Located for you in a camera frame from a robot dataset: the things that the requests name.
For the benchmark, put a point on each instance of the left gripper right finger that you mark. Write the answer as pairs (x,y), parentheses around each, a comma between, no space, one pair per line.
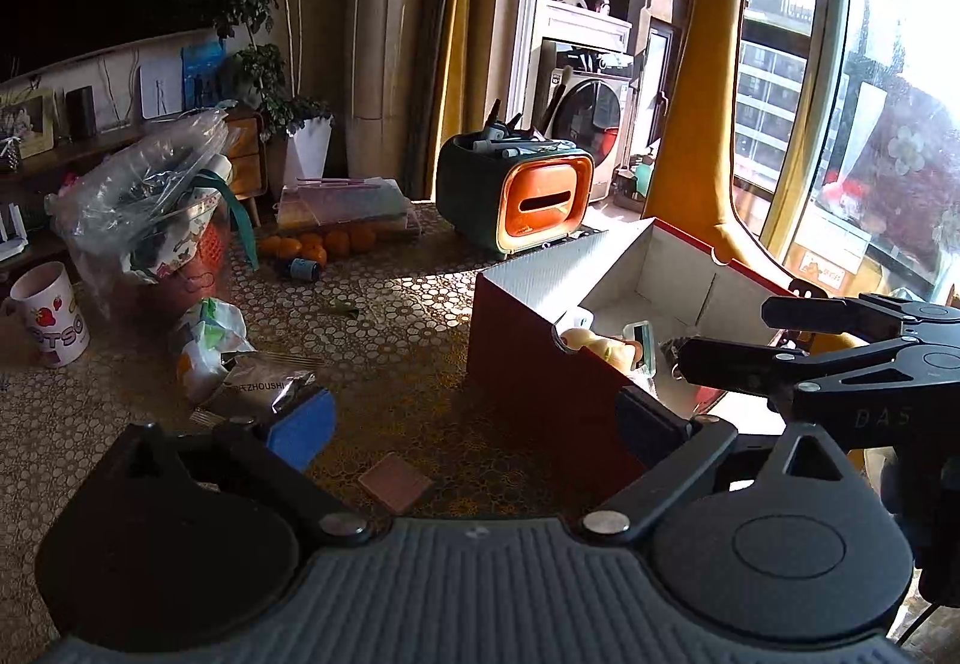
(680,459)

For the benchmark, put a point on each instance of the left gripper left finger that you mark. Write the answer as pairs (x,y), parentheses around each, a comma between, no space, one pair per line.
(264,458)

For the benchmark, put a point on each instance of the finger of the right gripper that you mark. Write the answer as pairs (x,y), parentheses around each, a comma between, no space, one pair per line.
(762,370)
(871,317)

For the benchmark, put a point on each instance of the silver foil snack bag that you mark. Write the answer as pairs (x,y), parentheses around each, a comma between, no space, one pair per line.
(256,390)

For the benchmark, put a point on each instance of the small dark blue bottle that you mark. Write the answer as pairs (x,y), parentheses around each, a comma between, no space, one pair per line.
(300,270)

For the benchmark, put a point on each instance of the white pouch with metal badge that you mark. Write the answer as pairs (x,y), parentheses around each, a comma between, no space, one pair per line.
(620,353)

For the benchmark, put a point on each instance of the green white wipes packet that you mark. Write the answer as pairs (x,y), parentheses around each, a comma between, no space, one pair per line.
(206,338)

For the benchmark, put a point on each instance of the red white cardboard box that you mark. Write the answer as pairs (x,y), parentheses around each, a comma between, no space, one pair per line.
(558,404)

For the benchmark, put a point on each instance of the pink square coaster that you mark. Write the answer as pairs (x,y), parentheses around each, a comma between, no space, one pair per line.
(395,483)

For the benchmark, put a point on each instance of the green leaf scrap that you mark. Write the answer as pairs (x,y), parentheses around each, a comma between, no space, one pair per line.
(339,308)

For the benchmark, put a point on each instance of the orange mandarin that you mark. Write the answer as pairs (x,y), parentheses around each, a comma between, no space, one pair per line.
(268,247)
(315,253)
(337,243)
(362,238)
(288,248)

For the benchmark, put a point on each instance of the white strawberry mug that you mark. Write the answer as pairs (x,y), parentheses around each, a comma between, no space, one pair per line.
(46,304)

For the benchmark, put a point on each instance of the clear bag with red basket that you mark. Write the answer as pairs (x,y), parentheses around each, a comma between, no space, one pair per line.
(149,229)

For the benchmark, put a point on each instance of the clear plastic bead cases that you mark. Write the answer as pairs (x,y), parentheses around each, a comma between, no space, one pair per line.
(327,202)

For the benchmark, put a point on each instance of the wooden drawer cabinet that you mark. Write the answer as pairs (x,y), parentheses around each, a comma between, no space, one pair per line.
(247,157)

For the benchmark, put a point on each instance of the green orange tissue box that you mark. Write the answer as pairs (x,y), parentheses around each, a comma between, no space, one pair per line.
(512,194)

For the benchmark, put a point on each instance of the white washing machine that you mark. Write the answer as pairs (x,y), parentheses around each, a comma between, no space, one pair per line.
(588,91)

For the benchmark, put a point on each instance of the white picture card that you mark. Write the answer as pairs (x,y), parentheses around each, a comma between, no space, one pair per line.
(161,91)

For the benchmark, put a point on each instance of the blue picture card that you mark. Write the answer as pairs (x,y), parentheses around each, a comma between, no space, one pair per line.
(202,65)

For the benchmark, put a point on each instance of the framed photo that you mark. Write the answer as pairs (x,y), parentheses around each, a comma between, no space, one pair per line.
(27,116)

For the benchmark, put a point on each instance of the yellow curtain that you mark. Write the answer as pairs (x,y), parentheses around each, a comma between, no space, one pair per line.
(450,85)

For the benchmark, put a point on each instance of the potted green plant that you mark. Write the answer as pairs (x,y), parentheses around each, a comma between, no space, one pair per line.
(270,68)

